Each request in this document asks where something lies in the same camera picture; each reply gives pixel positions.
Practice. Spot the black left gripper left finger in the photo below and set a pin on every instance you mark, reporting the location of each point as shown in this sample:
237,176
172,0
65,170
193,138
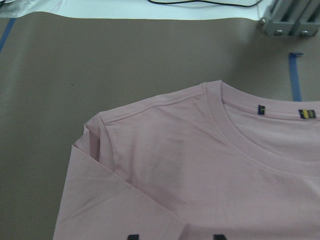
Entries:
133,235

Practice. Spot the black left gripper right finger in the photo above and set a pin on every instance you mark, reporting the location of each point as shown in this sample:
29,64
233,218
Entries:
222,233

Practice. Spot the pink Snoopy t-shirt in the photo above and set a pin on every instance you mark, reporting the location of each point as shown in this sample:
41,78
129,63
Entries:
179,165

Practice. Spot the aluminium frame post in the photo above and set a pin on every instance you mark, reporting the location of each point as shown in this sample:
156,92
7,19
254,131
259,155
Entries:
299,18

